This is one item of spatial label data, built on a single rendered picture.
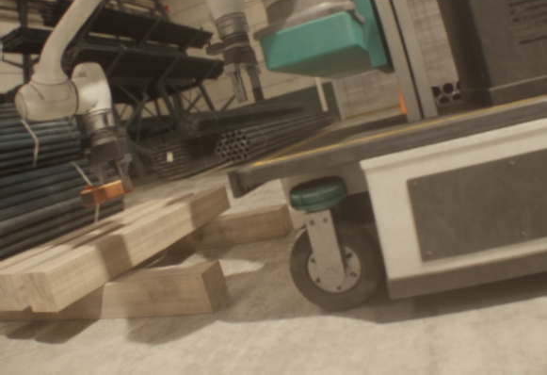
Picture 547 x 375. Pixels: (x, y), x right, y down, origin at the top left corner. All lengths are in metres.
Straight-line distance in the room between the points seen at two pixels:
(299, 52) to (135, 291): 0.72
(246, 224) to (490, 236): 1.06
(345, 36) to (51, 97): 0.83
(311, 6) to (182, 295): 0.70
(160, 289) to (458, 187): 0.72
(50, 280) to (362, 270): 0.69
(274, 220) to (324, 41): 0.95
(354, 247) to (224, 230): 0.89
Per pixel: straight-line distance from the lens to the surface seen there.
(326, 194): 0.80
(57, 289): 1.10
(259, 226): 1.60
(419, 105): 0.88
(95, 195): 1.26
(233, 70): 1.18
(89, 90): 1.34
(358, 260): 0.85
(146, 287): 1.13
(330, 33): 0.73
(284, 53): 0.75
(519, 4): 0.80
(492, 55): 0.78
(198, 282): 1.05
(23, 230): 2.38
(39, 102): 1.27
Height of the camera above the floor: 0.37
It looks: 4 degrees down
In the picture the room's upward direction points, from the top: 15 degrees counter-clockwise
